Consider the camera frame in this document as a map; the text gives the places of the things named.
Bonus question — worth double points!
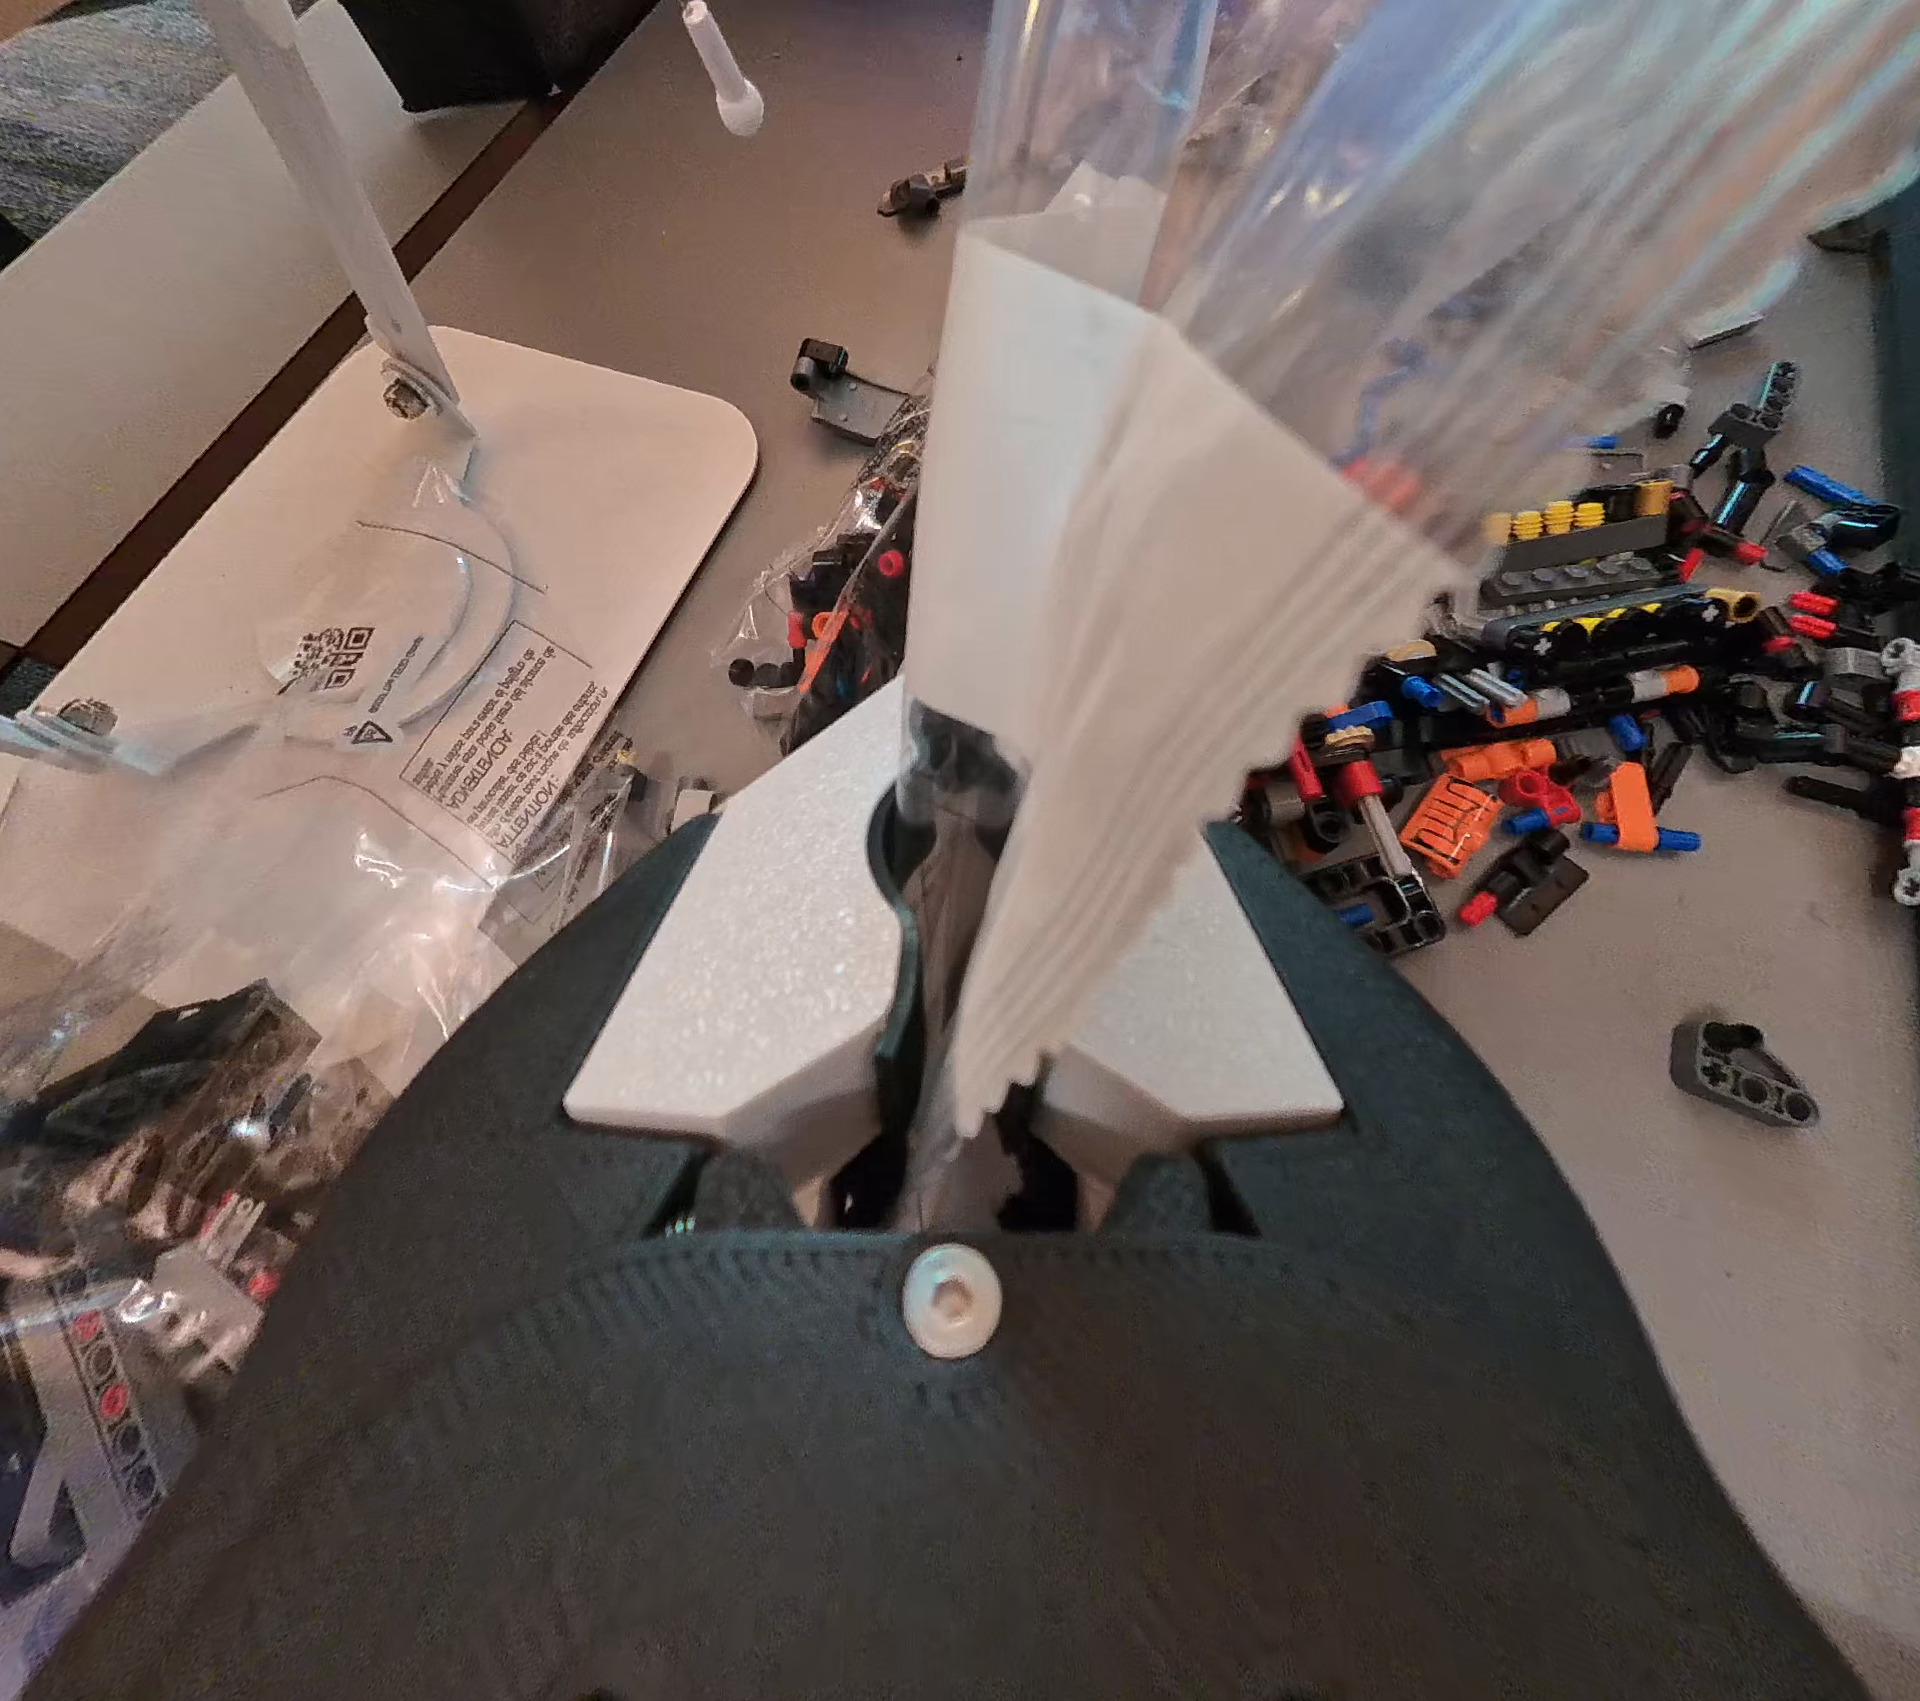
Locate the lego subassembly with curved panel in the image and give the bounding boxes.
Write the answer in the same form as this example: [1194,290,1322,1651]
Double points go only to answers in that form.
[790,337,921,447]

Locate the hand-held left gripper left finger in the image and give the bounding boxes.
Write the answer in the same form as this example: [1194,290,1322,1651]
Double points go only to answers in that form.
[568,685,928,1231]

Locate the small bag of black parts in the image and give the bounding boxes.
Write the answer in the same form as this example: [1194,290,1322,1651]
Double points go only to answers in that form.
[0,622,726,1587]

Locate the white book stand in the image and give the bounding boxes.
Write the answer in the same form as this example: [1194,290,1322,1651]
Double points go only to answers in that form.
[0,0,771,867]

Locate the clear bag of lego pieces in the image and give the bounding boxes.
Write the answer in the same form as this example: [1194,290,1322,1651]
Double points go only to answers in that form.
[898,0,1920,1185]

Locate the scattered loose lego pieces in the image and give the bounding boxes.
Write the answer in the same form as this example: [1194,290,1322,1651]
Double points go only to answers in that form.
[1456,298,1920,1131]

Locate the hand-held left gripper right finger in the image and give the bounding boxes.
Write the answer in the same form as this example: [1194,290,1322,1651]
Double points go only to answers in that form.
[1032,817,1347,1231]

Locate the orange striped lego panel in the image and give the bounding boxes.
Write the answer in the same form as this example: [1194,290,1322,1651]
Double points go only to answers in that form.
[1414,776,1505,882]

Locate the narrow clear bag red pins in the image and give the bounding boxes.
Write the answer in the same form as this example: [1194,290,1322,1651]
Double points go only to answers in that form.
[724,401,928,746]

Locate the lego car chassis assembly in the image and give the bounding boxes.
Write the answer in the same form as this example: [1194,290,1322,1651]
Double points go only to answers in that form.
[1295,484,1768,956]

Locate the black perforated mat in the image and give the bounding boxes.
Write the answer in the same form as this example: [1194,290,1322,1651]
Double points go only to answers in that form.
[1808,187,1920,507]

